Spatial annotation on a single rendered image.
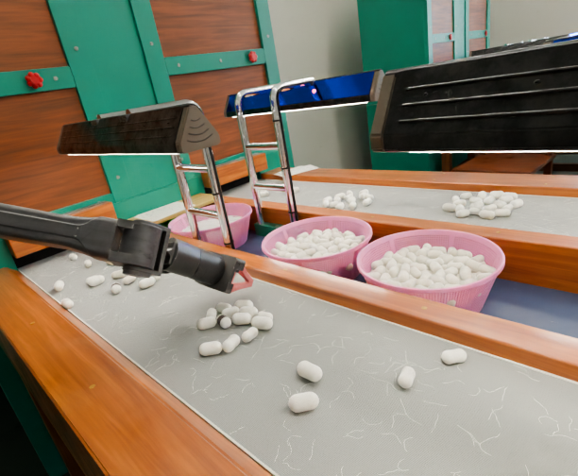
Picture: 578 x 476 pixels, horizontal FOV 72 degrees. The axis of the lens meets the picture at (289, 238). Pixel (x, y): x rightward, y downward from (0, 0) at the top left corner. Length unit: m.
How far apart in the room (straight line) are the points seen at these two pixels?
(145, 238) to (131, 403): 0.23
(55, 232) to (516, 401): 0.64
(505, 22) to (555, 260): 4.82
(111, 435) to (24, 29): 1.16
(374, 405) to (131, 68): 1.30
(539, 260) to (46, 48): 1.37
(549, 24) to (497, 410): 5.12
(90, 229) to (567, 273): 0.82
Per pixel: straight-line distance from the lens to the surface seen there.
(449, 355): 0.58
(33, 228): 0.68
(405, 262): 0.86
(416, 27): 3.34
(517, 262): 0.91
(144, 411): 0.58
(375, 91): 1.07
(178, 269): 0.69
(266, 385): 0.58
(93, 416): 0.61
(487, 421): 0.53
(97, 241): 0.66
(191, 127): 0.68
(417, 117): 0.39
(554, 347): 0.61
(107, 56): 1.51
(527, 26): 5.52
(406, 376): 0.55
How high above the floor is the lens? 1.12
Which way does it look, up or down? 21 degrees down
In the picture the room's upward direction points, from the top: 10 degrees counter-clockwise
